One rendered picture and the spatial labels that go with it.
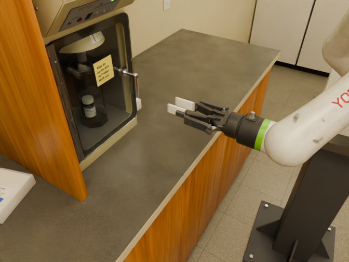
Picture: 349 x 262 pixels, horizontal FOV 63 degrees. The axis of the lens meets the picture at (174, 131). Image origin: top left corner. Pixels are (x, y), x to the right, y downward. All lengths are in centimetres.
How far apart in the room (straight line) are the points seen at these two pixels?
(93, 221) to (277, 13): 325
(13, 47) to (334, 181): 129
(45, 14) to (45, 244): 58
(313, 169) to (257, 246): 72
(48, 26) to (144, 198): 54
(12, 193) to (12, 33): 50
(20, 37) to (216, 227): 164
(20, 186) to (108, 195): 26
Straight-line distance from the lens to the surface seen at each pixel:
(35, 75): 70
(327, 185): 148
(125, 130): 113
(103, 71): 92
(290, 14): 370
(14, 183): 102
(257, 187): 225
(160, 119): 120
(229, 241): 195
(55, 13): 69
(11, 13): 66
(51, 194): 100
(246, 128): 81
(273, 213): 212
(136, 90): 100
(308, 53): 379
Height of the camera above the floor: 167
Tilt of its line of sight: 39 degrees down
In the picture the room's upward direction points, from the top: straight up
